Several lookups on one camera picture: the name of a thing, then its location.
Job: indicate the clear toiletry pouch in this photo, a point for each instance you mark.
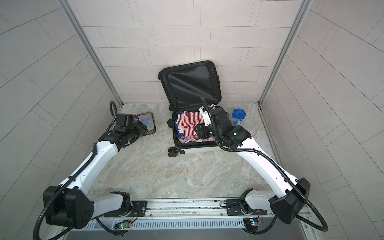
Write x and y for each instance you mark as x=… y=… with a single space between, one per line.
x=148 y=120

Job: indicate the left green circuit board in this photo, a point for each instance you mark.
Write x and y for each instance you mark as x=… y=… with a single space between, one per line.
x=123 y=225

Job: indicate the blue garment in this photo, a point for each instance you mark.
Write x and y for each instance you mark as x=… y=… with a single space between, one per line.
x=177 y=129

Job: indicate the right aluminium corner post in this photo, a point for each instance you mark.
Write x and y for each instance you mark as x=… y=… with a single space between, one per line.
x=305 y=5

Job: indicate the clear bottle blue lid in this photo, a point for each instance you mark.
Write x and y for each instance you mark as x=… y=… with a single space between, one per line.
x=238 y=116

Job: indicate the pink navy shark garment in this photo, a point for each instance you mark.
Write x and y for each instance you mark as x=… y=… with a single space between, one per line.
x=194 y=139

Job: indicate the red white striped garment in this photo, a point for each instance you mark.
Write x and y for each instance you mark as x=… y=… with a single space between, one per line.
x=187 y=121

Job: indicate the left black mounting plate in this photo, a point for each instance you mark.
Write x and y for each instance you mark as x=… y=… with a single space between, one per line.
x=138 y=209

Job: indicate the green circuit board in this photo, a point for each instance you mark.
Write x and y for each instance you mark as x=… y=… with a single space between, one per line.
x=123 y=225
x=252 y=224

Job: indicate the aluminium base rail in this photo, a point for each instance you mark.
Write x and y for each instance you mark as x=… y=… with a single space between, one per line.
x=204 y=219

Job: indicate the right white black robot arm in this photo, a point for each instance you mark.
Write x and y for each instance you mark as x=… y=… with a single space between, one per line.
x=291 y=194

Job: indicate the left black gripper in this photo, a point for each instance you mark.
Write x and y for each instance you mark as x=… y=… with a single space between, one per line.
x=141 y=127

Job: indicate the right green circuit board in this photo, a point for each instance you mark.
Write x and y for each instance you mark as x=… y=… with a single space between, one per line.
x=252 y=224

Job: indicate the left aluminium corner post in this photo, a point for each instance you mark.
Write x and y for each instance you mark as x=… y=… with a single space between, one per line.
x=70 y=15

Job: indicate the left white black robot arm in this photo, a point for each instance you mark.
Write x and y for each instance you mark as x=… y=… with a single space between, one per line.
x=67 y=204

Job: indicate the aluminium corner post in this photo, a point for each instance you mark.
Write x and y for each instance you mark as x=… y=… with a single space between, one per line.
x=70 y=15
x=305 y=5

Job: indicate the black mounting plate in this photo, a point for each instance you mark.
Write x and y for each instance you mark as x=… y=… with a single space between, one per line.
x=234 y=208
x=138 y=209

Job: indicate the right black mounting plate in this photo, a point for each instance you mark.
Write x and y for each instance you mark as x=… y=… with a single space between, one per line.
x=234 y=208

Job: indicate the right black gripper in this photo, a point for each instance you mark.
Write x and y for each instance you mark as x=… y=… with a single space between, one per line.
x=201 y=131

